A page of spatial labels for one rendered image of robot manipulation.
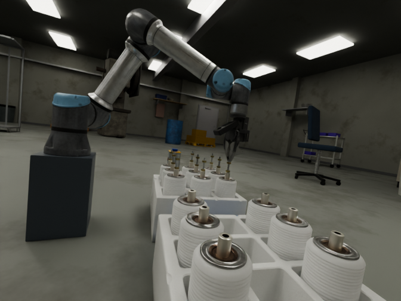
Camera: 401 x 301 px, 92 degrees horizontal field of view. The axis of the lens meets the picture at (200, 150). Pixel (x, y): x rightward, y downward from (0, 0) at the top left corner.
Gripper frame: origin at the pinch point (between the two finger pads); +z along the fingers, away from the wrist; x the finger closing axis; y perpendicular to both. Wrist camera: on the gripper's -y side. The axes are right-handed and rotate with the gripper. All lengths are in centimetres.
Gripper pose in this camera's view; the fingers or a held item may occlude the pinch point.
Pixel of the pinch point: (228, 158)
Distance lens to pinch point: 89.1
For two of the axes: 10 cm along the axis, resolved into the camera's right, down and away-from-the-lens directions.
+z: -1.3, 9.9, 0.8
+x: -4.9, -1.3, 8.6
